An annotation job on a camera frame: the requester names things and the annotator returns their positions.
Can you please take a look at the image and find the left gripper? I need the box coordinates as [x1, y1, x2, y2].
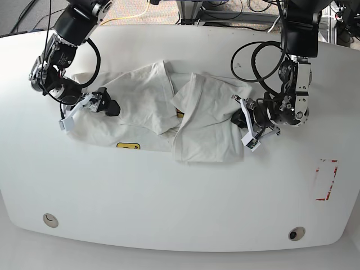
[231, 56, 312, 140]

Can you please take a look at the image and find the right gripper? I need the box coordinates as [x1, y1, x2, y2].
[29, 33, 121, 118]

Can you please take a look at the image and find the white printed t-shirt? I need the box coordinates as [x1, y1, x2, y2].
[68, 61, 252, 163]

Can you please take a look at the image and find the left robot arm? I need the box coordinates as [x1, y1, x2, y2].
[231, 1, 330, 150]

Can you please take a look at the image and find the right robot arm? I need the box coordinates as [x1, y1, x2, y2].
[29, 1, 121, 131]

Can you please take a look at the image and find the red tape rectangle marking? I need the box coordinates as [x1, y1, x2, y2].
[313, 159, 339, 201]

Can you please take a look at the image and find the left table grommet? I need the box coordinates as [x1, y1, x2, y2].
[43, 213, 59, 228]

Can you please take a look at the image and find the table grommet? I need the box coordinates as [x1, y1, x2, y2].
[288, 227, 305, 241]
[43, 213, 59, 228]

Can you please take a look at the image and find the right table grommet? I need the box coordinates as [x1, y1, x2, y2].
[288, 227, 305, 241]

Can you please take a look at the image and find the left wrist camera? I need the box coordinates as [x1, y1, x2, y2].
[241, 133, 261, 152]

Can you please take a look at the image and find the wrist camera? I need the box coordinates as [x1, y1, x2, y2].
[241, 133, 261, 152]
[59, 117, 75, 132]

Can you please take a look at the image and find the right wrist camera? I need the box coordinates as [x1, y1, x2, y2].
[59, 117, 75, 132]

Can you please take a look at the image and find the yellow cable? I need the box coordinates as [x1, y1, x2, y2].
[100, 0, 150, 26]

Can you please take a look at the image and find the aluminium table frame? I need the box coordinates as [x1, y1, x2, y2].
[175, 1, 210, 25]

